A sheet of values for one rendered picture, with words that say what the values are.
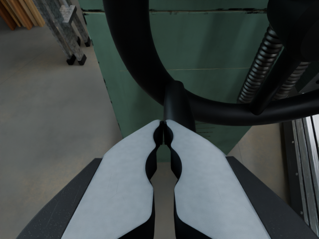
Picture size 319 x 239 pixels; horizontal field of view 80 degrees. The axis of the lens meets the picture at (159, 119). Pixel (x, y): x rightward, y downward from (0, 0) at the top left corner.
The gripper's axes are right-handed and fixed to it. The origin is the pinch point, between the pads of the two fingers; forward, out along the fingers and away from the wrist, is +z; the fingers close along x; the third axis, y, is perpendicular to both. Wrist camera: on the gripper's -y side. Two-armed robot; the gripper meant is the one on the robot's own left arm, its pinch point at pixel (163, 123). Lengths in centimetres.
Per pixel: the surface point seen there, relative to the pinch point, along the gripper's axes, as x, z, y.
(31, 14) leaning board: -93, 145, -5
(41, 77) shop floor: -74, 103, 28
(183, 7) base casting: 3.4, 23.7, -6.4
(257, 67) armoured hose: 12.1, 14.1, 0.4
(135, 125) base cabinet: -8.7, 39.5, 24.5
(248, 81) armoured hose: 12.0, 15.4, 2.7
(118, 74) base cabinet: -9.4, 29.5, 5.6
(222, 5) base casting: 9.5, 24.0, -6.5
